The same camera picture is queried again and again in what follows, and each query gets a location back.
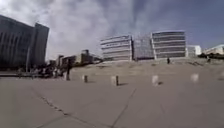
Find pale concrete bollard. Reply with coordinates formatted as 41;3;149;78
82;74;89;84
110;75;120;87
151;74;160;87

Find wide pale stone stairs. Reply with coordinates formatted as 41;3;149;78
69;57;224;83

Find distant low buildings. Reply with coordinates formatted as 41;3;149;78
47;49;103;67

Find white striped building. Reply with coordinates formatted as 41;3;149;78
99;30;188;62

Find grey paved plaza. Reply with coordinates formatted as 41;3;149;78
0;73;224;128

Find row of parked two-wheelers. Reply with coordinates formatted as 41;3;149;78
17;65;65;80

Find small white building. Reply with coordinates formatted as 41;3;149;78
186;44;203;58

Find large dark glass building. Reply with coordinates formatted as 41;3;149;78
0;14;50;70

